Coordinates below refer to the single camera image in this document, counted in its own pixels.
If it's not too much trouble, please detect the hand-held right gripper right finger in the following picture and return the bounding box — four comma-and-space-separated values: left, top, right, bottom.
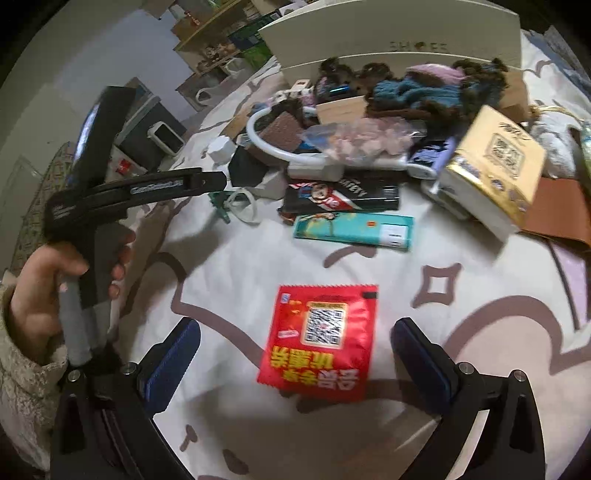
392, 318, 546, 480

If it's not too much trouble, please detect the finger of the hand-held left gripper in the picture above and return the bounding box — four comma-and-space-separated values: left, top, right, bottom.
68, 85, 138, 195
124, 167, 228, 200

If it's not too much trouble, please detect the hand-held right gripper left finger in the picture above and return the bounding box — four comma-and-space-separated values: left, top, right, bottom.
51, 317, 201, 480

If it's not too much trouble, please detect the red sachet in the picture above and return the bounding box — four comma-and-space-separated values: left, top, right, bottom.
257, 284, 380, 403

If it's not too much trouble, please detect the teal packet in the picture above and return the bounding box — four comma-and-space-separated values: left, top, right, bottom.
294, 214, 415, 252

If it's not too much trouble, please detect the yellow tissue pack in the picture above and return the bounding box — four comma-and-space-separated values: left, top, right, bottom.
438, 104, 548, 244

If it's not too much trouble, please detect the white shoe box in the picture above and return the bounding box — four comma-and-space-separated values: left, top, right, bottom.
257, 0, 525, 89

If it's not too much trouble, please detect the person's left forearm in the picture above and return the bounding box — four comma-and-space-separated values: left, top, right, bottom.
0, 277, 71, 468

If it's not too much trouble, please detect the person's left hand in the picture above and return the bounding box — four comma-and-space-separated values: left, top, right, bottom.
9, 228, 138, 366

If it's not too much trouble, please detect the cola bottle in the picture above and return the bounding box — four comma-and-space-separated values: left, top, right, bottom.
113, 157, 139, 179

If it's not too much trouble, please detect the green clothespin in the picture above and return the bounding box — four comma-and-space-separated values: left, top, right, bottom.
209, 188, 237, 223

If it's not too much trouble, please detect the white space heater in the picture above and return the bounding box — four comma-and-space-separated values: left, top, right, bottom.
148, 120, 187, 157

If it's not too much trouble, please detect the white flower-shaped knob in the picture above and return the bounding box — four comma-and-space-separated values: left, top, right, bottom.
207, 137, 236, 165

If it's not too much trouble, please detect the brown sponge block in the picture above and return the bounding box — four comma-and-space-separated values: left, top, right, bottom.
261, 112, 306, 151

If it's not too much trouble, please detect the green beer carton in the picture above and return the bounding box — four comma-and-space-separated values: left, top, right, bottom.
229, 21, 273, 70

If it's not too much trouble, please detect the black snack bar packet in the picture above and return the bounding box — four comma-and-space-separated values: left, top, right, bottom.
281, 176, 400, 219

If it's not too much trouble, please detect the white flat case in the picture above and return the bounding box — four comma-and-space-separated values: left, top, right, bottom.
420, 177, 468, 221

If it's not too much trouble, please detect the small wooden box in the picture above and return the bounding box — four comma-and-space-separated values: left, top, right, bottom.
316, 95, 370, 125

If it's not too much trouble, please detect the pink notebook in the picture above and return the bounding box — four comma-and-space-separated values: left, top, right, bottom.
553, 241, 591, 332

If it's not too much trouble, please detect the clear bag of pink pieces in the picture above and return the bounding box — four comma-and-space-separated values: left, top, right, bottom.
299, 118, 428, 163

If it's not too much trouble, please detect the brown leather case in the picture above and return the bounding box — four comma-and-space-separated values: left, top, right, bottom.
521, 176, 591, 253

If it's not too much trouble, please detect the purple power bank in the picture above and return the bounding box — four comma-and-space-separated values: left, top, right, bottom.
408, 137, 458, 179

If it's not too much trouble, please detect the blue brown crochet piece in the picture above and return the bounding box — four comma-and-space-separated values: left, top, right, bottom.
318, 58, 509, 121

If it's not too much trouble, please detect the white yarn ball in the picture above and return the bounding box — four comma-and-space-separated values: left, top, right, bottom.
528, 108, 581, 179

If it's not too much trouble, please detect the purple crochet piece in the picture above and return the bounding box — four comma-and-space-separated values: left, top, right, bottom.
405, 64, 464, 87

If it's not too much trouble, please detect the wooden wedge block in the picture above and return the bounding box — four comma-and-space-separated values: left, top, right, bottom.
501, 70, 530, 123

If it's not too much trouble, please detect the white ring-shaped gadget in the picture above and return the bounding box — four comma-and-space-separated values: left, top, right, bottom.
246, 103, 343, 182

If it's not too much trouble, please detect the wooden wall shelf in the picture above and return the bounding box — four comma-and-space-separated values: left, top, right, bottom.
172, 0, 289, 75

